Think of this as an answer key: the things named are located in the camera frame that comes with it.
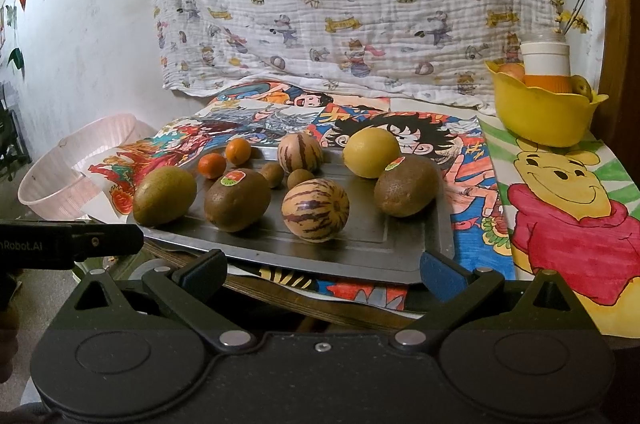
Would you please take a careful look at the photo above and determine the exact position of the green wall decoration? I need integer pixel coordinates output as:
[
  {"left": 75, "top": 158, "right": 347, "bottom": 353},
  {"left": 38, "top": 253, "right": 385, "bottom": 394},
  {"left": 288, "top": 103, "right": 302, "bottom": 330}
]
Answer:
[{"left": 5, "top": 47, "right": 26, "bottom": 78}]

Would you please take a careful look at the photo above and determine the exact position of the black chair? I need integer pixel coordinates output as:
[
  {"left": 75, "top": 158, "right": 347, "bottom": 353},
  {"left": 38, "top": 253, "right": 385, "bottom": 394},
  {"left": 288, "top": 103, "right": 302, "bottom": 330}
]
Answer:
[{"left": 0, "top": 82, "right": 31, "bottom": 182}]

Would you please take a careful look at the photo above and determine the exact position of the yellow flower branch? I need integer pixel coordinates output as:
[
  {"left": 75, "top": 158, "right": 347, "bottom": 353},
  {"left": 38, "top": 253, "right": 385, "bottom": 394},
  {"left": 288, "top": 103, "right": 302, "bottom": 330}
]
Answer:
[{"left": 550, "top": 0, "right": 603, "bottom": 36}]

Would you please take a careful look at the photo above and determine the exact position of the orange plastic cup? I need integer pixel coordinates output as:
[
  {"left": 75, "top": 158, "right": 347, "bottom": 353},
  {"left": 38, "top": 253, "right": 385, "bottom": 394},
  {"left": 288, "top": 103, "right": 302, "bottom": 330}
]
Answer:
[{"left": 524, "top": 73, "right": 576, "bottom": 94}]

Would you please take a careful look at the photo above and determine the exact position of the printed blanket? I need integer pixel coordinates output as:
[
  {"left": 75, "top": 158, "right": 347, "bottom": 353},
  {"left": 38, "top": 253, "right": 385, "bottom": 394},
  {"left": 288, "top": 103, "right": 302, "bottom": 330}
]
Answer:
[{"left": 145, "top": 0, "right": 558, "bottom": 115}]

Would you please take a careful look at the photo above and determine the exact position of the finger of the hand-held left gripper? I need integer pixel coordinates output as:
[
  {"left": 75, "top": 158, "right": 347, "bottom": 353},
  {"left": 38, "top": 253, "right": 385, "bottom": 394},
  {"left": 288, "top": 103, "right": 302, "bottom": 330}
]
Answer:
[{"left": 72, "top": 223, "right": 146, "bottom": 261}]

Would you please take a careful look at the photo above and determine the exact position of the yellow plastic bowl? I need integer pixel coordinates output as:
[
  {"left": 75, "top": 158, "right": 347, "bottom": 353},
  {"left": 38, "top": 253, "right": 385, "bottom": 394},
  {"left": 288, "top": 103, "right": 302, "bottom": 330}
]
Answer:
[{"left": 484, "top": 60, "right": 610, "bottom": 148}]

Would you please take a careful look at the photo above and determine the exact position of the curved wooden board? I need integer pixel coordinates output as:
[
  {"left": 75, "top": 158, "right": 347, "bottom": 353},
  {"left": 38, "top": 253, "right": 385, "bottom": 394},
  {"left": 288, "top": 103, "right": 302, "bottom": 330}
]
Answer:
[{"left": 592, "top": 0, "right": 640, "bottom": 192}]

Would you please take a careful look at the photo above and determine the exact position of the small brown longan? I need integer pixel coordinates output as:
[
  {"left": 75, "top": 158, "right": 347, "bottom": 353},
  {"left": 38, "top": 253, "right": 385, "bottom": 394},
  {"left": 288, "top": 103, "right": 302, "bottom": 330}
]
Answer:
[
  {"left": 261, "top": 161, "right": 285, "bottom": 189},
  {"left": 286, "top": 168, "right": 316, "bottom": 190}
]

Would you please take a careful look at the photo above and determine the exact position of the yellow lemon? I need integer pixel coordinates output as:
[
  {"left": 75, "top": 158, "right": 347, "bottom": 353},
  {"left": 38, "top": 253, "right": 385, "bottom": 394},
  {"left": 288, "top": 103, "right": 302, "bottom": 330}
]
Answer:
[{"left": 342, "top": 127, "right": 402, "bottom": 179}]

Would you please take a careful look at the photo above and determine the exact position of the yellow-brown fruit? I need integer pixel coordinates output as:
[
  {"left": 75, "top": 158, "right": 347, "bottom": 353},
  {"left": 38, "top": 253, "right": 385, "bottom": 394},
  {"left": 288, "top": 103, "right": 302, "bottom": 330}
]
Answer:
[{"left": 570, "top": 74, "right": 595, "bottom": 99}]

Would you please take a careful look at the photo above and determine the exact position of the yellow bear drawing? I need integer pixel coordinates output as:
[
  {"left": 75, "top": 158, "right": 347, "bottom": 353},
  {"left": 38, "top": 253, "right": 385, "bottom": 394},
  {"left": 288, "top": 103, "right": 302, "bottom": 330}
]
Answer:
[{"left": 480, "top": 114, "right": 640, "bottom": 337}]

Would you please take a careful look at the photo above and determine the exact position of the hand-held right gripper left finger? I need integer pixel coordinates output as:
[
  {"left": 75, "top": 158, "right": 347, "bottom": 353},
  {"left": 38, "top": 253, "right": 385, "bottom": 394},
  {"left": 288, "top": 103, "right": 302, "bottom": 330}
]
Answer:
[{"left": 60, "top": 249, "right": 253, "bottom": 353}]

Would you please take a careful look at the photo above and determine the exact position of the pale orange fruit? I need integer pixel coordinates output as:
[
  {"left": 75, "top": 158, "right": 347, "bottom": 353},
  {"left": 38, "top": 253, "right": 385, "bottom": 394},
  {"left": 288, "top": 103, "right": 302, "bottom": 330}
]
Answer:
[{"left": 499, "top": 62, "right": 527, "bottom": 84}]

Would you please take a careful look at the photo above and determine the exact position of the small red-orange mandarin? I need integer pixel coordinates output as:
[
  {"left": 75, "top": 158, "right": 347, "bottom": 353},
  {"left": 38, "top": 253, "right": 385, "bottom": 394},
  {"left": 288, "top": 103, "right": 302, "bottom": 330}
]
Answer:
[{"left": 198, "top": 153, "right": 227, "bottom": 180}]

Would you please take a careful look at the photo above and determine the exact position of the small orange mandarin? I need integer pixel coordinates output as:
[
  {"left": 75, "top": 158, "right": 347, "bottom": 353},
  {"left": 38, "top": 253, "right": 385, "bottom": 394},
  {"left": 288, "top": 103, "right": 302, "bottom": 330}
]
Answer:
[{"left": 225, "top": 138, "right": 252, "bottom": 165}]

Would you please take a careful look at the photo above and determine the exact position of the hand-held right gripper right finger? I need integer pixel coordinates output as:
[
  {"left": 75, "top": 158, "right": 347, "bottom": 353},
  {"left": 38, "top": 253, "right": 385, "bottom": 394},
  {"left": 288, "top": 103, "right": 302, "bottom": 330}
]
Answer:
[{"left": 392, "top": 249, "right": 598, "bottom": 352}]

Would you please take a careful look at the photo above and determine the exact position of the brown kiwi with sticker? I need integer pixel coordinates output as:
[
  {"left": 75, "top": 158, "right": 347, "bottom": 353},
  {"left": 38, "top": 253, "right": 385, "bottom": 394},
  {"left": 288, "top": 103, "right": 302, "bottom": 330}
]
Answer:
[
  {"left": 374, "top": 155, "right": 441, "bottom": 218},
  {"left": 204, "top": 169, "right": 272, "bottom": 233}
]

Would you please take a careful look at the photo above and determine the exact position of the striped pepino melon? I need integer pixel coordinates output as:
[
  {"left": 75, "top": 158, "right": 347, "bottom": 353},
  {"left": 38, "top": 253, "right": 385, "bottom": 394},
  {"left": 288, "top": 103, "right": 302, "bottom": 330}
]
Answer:
[
  {"left": 281, "top": 178, "right": 350, "bottom": 243},
  {"left": 277, "top": 133, "right": 325, "bottom": 174}
]

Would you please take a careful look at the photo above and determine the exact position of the pink plastic basket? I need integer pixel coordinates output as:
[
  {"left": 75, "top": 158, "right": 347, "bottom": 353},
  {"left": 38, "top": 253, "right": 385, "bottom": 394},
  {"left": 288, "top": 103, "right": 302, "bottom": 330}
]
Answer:
[{"left": 17, "top": 113, "right": 156, "bottom": 221}]

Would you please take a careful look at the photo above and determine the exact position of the green kiwi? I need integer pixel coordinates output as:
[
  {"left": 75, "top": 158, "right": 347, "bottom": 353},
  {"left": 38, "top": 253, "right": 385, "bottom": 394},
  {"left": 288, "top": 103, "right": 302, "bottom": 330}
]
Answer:
[{"left": 132, "top": 165, "right": 198, "bottom": 226}]

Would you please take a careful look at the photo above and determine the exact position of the white plastic container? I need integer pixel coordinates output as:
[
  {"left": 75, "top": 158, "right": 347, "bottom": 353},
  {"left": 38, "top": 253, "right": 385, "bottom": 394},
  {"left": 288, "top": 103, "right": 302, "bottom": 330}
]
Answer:
[{"left": 520, "top": 29, "right": 571, "bottom": 78}]

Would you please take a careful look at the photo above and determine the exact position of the metal tray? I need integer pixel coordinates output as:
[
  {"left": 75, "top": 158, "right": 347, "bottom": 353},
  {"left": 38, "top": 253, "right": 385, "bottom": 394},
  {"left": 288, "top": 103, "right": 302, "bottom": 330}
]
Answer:
[{"left": 126, "top": 144, "right": 456, "bottom": 287}]

